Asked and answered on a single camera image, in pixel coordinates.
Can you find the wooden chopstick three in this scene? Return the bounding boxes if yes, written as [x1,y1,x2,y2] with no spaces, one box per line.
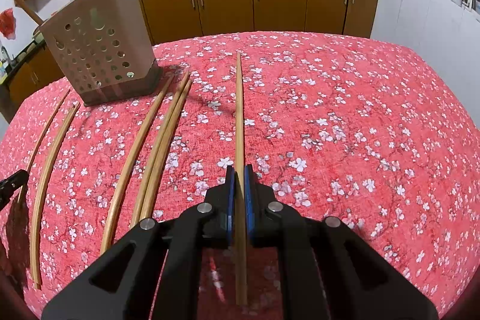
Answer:
[29,102,80,289]

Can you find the wooden chopstick six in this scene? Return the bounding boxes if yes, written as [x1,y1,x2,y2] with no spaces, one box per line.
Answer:
[129,72,190,228]

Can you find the wooden chopstick eight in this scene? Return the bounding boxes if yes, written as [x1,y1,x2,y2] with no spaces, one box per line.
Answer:
[234,52,247,307]

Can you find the wooden chopstick four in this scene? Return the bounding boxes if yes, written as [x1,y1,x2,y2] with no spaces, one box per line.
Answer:
[17,88,71,204]

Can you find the wooden chopstick five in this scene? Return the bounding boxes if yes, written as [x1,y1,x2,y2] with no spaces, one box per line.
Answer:
[100,75,174,255]

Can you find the wooden chopstick one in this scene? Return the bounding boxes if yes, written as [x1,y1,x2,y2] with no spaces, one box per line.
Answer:
[14,0,44,26]

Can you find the wooden chopstick seven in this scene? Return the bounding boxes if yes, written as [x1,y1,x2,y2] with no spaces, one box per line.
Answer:
[140,79,192,220]

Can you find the red floral tablecloth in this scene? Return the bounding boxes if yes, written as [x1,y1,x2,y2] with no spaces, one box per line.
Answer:
[0,31,480,320]

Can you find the red hanging plastic bag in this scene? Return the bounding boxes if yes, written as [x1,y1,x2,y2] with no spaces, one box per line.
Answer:
[0,8,16,40]

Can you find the beige perforated utensil holder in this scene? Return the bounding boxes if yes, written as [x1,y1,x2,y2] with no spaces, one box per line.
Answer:
[40,0,162,106]

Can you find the lower wooden cabinets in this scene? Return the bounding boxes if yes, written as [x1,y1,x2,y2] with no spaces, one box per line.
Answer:
[1,0,378,119]

